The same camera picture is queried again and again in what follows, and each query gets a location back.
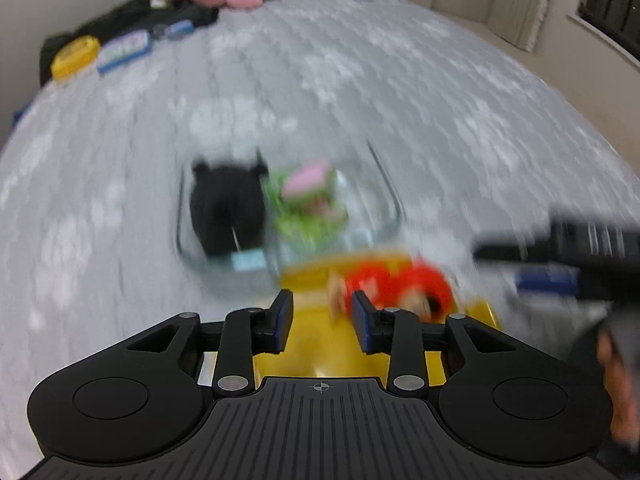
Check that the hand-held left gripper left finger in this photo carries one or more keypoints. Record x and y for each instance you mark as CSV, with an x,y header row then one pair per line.
x,y
287,321

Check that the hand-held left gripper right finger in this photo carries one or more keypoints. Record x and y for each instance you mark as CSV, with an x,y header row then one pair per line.
x,y
358,318

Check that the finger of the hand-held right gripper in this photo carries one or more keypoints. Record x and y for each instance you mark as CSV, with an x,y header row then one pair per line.
x,y
515,251
547,280

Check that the yellow tray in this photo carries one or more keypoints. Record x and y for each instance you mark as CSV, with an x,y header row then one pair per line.
x,y
312,310

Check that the red plush toy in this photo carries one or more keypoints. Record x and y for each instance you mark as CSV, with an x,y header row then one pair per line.
x,y
410,285

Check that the grey floral cloth desktop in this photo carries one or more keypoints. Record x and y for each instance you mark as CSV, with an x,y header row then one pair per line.
x,y
350,85

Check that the person's right hand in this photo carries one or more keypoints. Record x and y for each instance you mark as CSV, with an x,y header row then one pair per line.
x,y
617,385

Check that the pink and green toy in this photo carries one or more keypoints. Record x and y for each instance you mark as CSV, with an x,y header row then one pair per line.
x,y
305,205

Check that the clear glass container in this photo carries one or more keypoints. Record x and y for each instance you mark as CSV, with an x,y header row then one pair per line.
x,y
380,200

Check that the black plush toy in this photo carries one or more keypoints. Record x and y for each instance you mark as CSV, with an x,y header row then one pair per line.
x,y
227,210

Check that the beige curtain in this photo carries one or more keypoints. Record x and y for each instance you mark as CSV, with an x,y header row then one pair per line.
x,y
505,0

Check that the dark window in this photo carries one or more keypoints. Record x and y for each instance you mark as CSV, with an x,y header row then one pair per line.
x,y
612,0

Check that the small blue case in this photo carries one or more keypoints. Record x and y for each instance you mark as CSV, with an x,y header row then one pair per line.
x,y
177,29

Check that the blue rectangular box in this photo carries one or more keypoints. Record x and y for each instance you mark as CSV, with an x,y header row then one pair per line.
x,y
124,51

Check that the yellow round container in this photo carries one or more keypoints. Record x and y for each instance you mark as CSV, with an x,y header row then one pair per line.
x,y
74,57

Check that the black cloth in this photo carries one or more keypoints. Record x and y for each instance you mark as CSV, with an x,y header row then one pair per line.
x,y
130,20

